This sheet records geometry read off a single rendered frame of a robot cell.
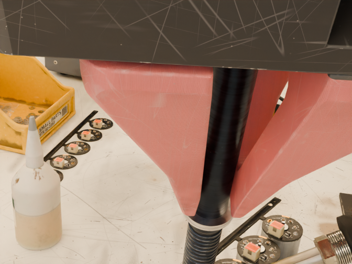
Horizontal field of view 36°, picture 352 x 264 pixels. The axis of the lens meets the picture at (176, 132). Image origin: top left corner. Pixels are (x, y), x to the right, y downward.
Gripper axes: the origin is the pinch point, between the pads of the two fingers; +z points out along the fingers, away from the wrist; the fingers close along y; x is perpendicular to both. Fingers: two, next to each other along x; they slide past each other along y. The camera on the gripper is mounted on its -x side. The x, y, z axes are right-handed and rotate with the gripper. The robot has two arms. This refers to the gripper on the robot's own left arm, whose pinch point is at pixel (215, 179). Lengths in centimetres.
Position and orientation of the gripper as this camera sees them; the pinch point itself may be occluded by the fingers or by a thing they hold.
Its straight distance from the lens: 14.9
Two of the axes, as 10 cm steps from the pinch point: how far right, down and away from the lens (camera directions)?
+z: -0.6, 7.0, 7.2
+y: -10.0, -0.6, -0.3
